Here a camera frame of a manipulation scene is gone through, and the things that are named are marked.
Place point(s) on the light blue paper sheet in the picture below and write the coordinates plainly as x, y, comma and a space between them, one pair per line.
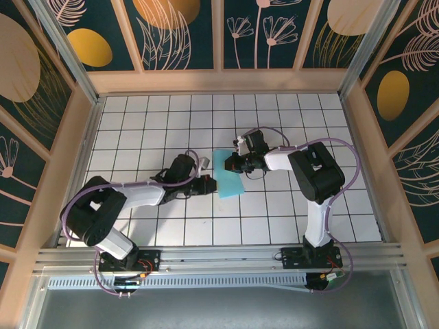
231, 185

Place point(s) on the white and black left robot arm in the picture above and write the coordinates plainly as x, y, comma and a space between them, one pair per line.
92, 212

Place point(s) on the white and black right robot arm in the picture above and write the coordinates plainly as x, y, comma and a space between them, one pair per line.
315, 178

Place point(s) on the grey metal sheet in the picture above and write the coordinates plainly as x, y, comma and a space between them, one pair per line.
219, 308

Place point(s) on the aluminium mounting rail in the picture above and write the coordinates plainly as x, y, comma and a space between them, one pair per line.
219, 257

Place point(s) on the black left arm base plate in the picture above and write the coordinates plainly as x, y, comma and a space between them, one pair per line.
152, 257

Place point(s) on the aluminium side rail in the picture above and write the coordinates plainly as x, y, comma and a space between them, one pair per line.
80, 168

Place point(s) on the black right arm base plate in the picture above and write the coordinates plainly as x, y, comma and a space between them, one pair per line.
291, 258

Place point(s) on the aluminium corner post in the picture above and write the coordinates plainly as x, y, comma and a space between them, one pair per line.
360, 58
73, 65

